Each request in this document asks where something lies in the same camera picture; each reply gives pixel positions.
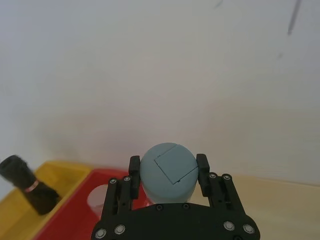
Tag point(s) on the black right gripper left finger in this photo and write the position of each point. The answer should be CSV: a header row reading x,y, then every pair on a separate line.
x,y
122,195

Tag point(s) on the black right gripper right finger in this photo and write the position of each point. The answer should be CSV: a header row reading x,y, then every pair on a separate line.
x,y
222,192

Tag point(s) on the bottle with blue-grey cap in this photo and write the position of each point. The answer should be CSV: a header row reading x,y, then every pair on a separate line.
x,y
167,175

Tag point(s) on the clear plastic bottle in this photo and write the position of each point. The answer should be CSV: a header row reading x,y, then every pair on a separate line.
x,y
96,197

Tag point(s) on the cream plastic bin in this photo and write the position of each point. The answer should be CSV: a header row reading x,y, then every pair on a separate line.
x,y
275,200

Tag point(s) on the red plastic bin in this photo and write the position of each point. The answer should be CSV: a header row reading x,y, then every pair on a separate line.
x,y
72,220

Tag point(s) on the yellow plastic bin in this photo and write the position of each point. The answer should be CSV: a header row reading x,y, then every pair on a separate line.
x,y
50,175

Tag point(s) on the black cylinder with red band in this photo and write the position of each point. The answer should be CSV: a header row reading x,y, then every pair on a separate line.
x,y
32,190

